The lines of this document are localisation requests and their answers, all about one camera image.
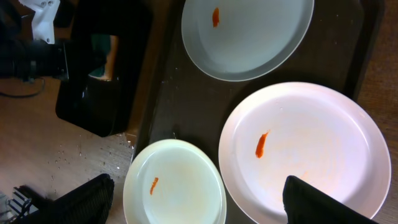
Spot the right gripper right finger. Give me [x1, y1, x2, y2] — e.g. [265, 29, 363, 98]
[282, 175, 377, 224]

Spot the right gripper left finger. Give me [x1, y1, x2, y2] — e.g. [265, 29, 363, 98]
[12, 174, 114, 224]

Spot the cream white plate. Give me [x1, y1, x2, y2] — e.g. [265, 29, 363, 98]
[123, 139, 227, 224]

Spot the pinkish white plate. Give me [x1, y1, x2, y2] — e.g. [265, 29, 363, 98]
[218, 82, 391, 223]

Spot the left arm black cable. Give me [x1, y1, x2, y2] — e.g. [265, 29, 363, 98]
[0, 77, 46, 99]

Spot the black small tray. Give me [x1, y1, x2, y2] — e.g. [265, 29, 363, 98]
[55, 0, 152, 137]

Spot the brown large tray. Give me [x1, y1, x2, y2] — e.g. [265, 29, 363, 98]
[136, 1, 384, 223]

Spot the grey-white plate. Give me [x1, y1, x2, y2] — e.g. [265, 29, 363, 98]
[181, 0, 315, 82]

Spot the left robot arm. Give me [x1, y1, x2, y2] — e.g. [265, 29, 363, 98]
[1, 0, 106, 82]

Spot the green orange sponge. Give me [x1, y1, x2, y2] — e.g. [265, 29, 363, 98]
[89, 34, 119, 82]

